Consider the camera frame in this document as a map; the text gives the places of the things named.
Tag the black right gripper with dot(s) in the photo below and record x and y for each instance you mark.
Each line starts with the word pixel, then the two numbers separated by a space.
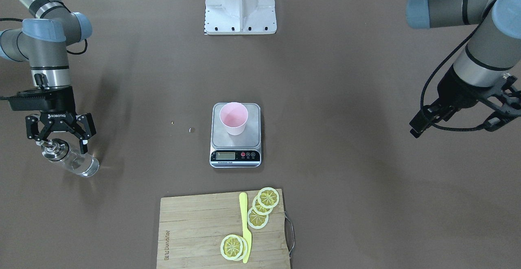
pixel 60 119

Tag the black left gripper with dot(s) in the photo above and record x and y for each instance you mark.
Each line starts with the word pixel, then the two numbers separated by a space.
pixel 452 86

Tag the glass sauce bottle metal spout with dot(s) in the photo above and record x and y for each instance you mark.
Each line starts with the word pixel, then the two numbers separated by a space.
pixel 61 153

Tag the pink plastic cup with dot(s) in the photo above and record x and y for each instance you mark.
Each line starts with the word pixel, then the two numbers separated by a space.
pixel 234 117

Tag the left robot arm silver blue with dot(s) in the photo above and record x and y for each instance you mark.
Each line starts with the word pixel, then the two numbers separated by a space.
pixel 480 73

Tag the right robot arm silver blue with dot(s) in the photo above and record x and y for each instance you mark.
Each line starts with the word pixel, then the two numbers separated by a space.
pixel 42 41

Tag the digital kitchen scale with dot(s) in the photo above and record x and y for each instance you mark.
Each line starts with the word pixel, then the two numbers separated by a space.
pixel 236 150

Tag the bamboo cutting board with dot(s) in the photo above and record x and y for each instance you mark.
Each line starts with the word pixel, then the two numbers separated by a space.
pixel 191 228

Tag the yellow plastic knife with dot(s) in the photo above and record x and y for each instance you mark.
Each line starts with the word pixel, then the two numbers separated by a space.
pixel 247 235

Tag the lemon slice middle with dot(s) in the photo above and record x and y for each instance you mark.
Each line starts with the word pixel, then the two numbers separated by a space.
pixel 258 208

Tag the lemon slice lower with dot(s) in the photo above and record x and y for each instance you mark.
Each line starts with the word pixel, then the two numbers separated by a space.
pixel 255 220

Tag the lemon slice behind front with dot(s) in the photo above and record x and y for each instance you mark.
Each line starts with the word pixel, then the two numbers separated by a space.
pixel 245 249

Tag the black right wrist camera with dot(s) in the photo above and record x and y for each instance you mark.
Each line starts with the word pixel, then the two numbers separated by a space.
pixel 59 100

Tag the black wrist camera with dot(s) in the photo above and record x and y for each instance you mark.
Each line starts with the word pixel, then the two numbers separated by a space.
pixel 59 100
pixel 504 99

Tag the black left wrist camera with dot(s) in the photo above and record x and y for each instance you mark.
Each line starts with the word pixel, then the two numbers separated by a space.
pixel 504 99

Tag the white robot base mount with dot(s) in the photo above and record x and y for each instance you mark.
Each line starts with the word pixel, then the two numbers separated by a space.
pixel 246 17

